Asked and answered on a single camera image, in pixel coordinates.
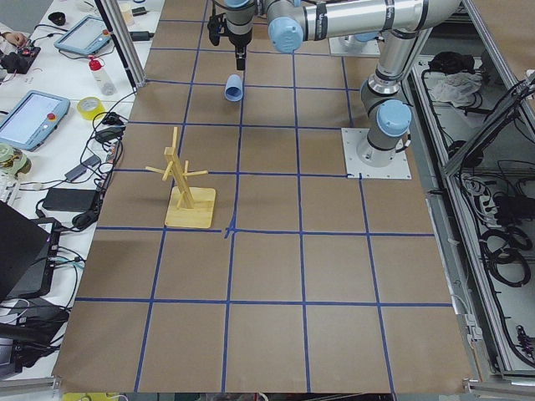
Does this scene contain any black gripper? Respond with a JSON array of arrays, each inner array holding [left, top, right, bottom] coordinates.
[[207, 13, 252, 70]]

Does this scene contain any white plastic cup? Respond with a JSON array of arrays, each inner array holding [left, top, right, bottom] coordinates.
[[223, 74, 243, 102]]

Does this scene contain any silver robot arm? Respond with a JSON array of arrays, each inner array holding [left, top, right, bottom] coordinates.
[[262, 0, 460, 161], [207, 1, 256, 71]]

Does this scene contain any red cap squeeze bottle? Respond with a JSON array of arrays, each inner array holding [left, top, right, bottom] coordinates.
[[89, 56, 116, 96]]

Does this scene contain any far teach pendant tablet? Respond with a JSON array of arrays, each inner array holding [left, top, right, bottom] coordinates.
[[53, 15, 110, 56]]

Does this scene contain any teach pendant tablet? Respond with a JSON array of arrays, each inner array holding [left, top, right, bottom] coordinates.
[[53, 15, 110, 56], [1, 90, 70, 151]]

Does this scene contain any yellow tape roll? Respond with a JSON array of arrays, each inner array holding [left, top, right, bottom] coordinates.
[[77, 96, 105, 120]]

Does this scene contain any wooden mug tree stand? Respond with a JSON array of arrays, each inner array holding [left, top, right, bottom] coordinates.
[[145, 127, 217, 229]]

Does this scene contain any white crumpled cloth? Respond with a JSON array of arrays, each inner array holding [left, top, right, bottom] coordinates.
[[431, 72, 482, 107]]

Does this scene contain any near teach pendant tablet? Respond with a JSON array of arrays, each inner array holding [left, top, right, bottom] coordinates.
[[1, 90, 70, 151]]

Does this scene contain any black power adapter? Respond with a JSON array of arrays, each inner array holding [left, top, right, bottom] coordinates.
[[43, 188, 98, 212]]

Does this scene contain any black laptop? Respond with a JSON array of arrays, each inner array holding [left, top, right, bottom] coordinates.
[[1, 202, 60, 301]]

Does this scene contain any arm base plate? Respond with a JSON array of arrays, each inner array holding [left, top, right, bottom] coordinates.
[[341, 128, 411, 180], [329, 36, 380, 58]]

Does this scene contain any aluminium frame post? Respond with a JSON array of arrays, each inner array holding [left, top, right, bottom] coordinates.
[[94, 0, 146, 89]]

